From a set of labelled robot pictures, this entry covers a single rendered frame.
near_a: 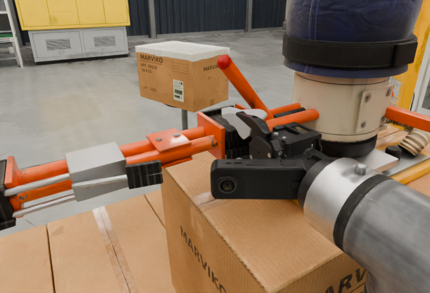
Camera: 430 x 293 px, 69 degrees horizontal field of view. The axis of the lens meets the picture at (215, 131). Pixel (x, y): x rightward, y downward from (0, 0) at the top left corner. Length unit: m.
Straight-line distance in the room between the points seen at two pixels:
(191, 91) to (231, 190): 1.80
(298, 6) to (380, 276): 0.42
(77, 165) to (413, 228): 0.37
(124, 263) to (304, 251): 0.80
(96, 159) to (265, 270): 0.27
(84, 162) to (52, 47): 7.32
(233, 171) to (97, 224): 1.04
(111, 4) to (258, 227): 7.44
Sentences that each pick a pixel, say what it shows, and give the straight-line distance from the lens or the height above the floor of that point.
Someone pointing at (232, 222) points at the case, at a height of 1.04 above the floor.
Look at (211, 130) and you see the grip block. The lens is 0.48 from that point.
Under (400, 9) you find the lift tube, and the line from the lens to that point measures 0.57.
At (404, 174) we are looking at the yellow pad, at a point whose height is 1.07.
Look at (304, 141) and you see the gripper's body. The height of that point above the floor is 1.20.
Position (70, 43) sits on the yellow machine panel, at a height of 0.41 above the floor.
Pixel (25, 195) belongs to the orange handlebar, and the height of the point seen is 1.16.
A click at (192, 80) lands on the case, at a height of 0.85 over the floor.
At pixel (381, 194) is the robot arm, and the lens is 0.32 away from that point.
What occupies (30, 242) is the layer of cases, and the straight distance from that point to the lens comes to 1.39.
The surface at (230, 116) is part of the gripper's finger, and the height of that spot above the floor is 1.21.
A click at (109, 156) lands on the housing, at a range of 0.44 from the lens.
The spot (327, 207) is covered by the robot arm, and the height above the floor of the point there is 1.18.
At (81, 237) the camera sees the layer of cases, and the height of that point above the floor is 0.54.
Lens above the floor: 1.38
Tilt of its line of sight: 24 degrees down
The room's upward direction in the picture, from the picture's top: straight up
